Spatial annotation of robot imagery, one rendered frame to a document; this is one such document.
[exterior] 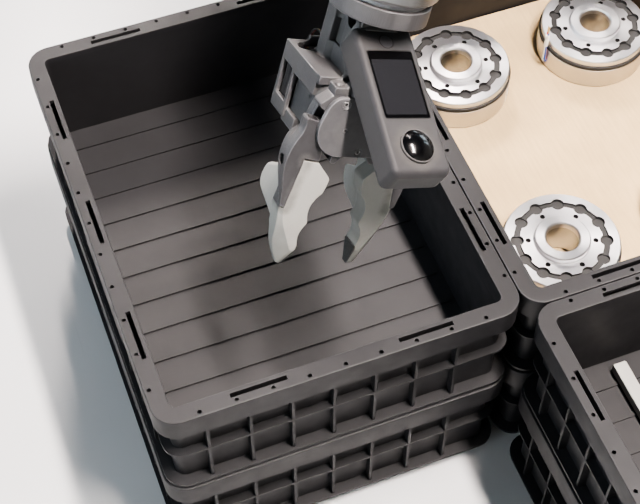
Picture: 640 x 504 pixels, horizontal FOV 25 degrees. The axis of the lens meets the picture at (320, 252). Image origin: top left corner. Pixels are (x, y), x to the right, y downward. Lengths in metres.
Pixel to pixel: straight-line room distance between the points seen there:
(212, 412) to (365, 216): 0.18
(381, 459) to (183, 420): 0.26
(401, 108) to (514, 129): 0.40
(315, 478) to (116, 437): 0.19
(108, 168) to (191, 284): 0.15
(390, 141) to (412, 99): 0.04
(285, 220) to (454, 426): 0.31
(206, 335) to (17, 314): 0.25
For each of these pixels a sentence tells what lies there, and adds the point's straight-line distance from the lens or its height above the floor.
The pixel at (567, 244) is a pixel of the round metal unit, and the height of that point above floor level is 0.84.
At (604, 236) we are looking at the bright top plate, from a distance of 1.28.
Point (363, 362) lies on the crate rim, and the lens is 1.10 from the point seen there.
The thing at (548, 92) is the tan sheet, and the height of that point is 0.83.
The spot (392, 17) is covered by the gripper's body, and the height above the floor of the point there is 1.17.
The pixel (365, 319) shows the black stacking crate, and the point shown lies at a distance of 1.24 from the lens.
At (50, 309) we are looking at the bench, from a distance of 1.42.
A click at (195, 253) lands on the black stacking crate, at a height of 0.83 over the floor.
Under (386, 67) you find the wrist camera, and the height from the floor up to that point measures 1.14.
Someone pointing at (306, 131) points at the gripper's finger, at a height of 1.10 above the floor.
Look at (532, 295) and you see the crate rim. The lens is 1.15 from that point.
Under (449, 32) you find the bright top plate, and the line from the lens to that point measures 1.41.
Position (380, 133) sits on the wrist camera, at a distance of 0.97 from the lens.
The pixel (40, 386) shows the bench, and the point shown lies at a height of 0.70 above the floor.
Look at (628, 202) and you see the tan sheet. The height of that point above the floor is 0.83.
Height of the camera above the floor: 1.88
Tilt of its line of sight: 55 degrees down
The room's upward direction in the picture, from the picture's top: straight up
